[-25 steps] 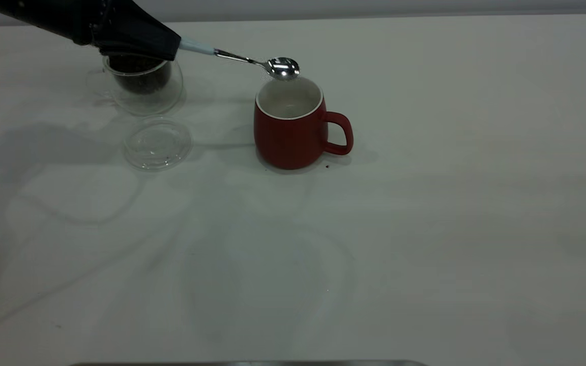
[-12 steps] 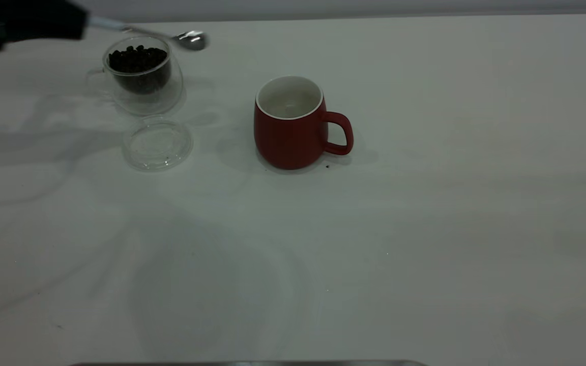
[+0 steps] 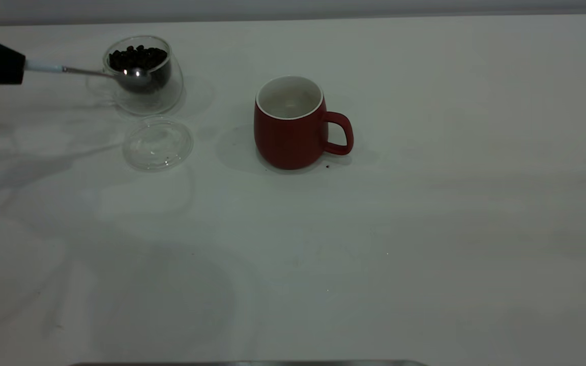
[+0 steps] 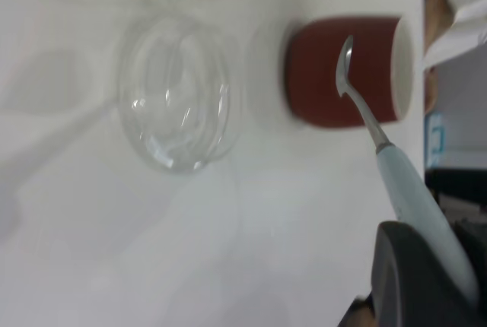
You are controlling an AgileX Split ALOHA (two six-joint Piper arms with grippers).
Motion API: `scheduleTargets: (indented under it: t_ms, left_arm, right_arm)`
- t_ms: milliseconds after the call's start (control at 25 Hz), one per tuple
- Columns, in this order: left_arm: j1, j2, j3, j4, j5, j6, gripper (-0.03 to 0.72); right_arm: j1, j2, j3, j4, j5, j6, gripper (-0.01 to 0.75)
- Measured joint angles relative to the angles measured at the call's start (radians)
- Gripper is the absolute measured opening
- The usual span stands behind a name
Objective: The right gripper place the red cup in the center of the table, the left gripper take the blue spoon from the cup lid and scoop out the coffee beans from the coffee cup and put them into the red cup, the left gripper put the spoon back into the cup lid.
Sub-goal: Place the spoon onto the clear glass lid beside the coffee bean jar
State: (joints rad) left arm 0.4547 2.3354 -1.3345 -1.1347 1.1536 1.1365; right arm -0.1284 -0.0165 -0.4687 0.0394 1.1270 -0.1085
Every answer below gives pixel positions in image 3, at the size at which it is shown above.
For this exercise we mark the red ceramic mug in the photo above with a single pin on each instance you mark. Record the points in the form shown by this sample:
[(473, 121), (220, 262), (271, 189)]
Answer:
[(288, 142)]

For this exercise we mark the dark coffee beans pile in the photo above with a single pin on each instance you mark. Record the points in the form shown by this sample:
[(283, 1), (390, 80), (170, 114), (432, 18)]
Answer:
[(140, 57)]

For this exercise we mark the round clear glass lid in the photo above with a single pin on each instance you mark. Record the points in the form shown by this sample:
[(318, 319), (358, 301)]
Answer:
[(157, 145)]

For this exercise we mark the clear double-wall glass cup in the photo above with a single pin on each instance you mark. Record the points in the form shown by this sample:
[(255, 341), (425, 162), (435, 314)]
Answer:
[(163, 99)]

